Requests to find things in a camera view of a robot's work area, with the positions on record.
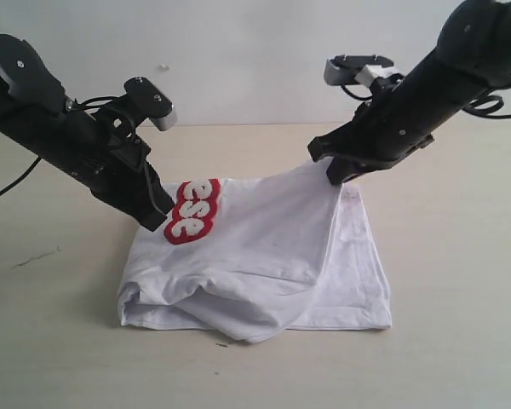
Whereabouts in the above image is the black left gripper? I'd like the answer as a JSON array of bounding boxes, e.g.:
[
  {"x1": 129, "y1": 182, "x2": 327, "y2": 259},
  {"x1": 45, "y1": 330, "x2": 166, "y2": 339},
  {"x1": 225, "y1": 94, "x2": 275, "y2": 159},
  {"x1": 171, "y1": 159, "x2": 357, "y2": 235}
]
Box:
[{"x1": 37, "y1": 111, "x2": 174, "y2": 232}]

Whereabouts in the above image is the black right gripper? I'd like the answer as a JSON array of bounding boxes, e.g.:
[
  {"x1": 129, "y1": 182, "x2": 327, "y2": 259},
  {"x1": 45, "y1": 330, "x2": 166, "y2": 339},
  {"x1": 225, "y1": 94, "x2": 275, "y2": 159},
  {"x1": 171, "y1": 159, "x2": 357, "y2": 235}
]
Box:
[{"x1": 307, "y1": 80, "x2": 434, "y2": 185}]

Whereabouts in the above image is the white t-shirt red lettering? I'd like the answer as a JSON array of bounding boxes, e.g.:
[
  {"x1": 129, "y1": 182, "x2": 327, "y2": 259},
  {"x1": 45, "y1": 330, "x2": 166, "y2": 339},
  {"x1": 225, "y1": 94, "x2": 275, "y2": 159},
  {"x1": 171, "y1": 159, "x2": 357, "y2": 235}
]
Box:
[{"x1": 118, "y1": 162, "x2": 392, "y2": 343}]

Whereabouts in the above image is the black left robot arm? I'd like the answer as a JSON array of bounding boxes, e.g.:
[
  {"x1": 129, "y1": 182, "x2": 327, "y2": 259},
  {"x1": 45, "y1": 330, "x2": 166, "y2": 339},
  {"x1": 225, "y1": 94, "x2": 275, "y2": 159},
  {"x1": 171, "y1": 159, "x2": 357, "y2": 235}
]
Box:
[{"x1": 0, "y1": 33, "x2": 175, "y2": 231}]

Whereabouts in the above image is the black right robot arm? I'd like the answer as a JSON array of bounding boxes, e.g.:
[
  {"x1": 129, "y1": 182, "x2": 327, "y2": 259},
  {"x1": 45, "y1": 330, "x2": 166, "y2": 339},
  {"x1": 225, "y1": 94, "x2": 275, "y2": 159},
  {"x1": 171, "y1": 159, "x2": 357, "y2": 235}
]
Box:
[{"x1": 307, "y1": 1, "x2": 511, "y2": 185}]

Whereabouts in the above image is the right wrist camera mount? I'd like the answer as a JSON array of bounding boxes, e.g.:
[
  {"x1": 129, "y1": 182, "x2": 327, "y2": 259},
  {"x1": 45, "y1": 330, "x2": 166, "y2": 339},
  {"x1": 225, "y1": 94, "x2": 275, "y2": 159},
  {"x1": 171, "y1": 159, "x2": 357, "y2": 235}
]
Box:
[{"x1": 324, "y1": 55, "x2": 405, "y2": 102}]

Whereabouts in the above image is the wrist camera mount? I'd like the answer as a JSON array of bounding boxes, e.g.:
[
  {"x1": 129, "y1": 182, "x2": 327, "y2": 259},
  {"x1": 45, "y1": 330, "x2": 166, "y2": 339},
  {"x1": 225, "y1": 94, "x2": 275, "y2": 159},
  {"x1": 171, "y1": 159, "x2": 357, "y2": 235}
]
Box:
[
  {"x1": 103, "y1": 77, "x2": 177, "y2": 138},
  {"x1": 324, "y1": 55, "x2": 405, "y2": 102}
]

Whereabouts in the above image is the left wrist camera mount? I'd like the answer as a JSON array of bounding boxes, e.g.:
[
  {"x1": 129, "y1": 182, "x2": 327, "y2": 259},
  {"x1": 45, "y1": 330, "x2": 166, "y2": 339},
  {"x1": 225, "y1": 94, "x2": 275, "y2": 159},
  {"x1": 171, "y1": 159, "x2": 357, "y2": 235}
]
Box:
[{"x1": 103, "y1": 77, "x2": 177, "y2": 138}]

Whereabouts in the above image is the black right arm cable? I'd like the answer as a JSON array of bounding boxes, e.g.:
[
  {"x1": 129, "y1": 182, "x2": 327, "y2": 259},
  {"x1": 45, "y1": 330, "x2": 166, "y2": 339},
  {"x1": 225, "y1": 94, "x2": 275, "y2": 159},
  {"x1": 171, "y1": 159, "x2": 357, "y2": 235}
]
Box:
[{"x1": 463, "y1": 91, "x2": 511, "y2": 120}]

